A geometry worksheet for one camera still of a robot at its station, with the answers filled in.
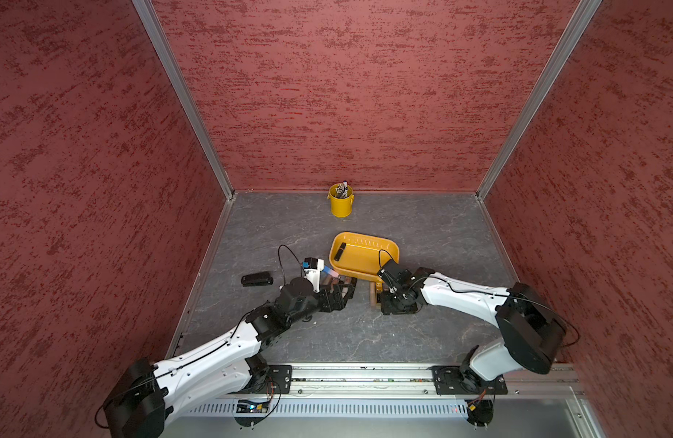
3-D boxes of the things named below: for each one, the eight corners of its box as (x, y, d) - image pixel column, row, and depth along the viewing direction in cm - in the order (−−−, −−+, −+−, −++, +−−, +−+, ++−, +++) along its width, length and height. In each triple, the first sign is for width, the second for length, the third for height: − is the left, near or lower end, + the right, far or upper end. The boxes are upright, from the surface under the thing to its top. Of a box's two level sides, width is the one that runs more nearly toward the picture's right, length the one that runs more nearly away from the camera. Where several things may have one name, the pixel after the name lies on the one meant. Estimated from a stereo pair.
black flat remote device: (242, 287, 94) (240, 284, 92) (244, 277, 96) (242, 274, 94) (272, 285, 95) (271, 281, 93) (273, 275, 97) (272, 271, 95)
